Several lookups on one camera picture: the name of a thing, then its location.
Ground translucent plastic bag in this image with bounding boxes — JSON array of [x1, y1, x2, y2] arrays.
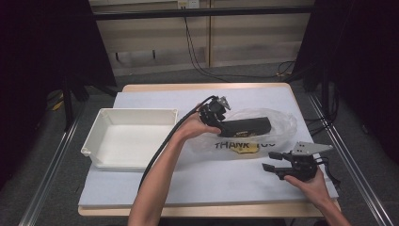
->
[[187, 107, 298, 162]]

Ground black packet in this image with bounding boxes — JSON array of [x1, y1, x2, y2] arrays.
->
[[218, 116, 273, 138]]

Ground dark curtain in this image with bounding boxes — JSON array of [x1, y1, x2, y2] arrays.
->
[[294, 0, 399, 165], [0, 0, 118, 190]]

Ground black wall cable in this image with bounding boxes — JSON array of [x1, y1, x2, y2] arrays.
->
[[183, 8, 296, 84]]

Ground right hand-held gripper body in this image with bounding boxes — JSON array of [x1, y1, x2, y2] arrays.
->
[[281, 140, 334, 183]]

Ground thick black gripper cable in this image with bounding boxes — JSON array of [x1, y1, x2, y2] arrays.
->
[[137, 94, 218, 193]]

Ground person's left hand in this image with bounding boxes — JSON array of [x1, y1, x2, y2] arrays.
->
[[180, 104, 222, 143]]

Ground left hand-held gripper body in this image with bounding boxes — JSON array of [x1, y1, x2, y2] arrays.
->
[[198, 95, 231, 130]]

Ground white wall socket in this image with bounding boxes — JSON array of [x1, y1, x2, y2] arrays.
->
[[177, 0, 201, 10]]

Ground person's right hand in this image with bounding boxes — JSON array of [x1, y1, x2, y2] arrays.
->
[[283, 169, 332, 210]]

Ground black floor cable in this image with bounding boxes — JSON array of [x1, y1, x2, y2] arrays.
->
[[303, 115, 334, 137]]

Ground black stand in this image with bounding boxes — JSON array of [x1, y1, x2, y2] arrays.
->
[[60, 74, 119, 133]]

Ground beige wooden cabinet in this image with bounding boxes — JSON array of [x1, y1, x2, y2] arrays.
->
[[88, 0, 316, 77]]

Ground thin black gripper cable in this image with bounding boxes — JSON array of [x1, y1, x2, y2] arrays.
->
[[315, 155, 342, 190]]

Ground black horizontal bar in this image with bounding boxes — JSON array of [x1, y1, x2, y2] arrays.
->
[[92, 5, 315, 22]]

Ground white plastic box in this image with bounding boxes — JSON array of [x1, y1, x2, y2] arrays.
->
[[80, 107, 179, 172]]

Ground wooden table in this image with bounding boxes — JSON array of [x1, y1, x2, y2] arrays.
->
[[77, 82, 342, 218]]

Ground metal floor rail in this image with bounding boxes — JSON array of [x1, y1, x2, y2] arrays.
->
[[305, 90, 395, 226], [18, 103, 88, 226]]

